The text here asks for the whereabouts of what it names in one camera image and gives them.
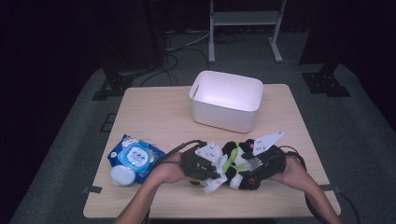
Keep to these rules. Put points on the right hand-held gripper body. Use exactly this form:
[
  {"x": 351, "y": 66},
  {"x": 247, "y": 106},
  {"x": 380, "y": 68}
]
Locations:
[{"x": 274, "y": 163}]

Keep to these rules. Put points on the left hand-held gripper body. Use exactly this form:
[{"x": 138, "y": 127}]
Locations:
[{"x": 194, "y": 163}]

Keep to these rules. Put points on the white wet wipe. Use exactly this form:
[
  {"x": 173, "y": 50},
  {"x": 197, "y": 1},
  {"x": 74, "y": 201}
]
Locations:
[{"x": 213, "y": 186}]

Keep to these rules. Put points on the panda plush toy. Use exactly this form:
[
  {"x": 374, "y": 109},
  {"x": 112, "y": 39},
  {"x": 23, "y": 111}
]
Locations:
[{"x": 238, "y": 165}]

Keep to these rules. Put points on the blue wet wipes packet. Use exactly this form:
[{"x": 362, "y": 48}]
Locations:
[{"x": 137, "y": 157}]

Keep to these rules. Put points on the white plastic storage box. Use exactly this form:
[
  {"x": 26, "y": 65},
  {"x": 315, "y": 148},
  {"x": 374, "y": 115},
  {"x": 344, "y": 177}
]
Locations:
[{"x": 225, "y": 96}]

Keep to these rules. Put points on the person's right hand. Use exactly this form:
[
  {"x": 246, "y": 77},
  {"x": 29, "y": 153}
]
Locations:
[{"x": 294, "y": 174}]

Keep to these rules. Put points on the person's left hand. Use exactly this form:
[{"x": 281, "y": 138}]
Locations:
[{"x": 168, "y": 171}]

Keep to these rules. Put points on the dark tape strip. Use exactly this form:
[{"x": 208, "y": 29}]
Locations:
[
  {"x": 330, "y": 187},
  {"x": 92, "y": 189}
]

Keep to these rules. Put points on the black stand with base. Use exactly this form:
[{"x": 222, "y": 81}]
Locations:
[
  {"x": 325, "y": 82},
  {"x": 113, "y": 84}
]

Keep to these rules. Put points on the white metal stand frame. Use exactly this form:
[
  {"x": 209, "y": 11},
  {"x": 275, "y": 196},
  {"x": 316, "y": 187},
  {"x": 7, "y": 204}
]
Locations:
[{"x": 246, "y": 18}]

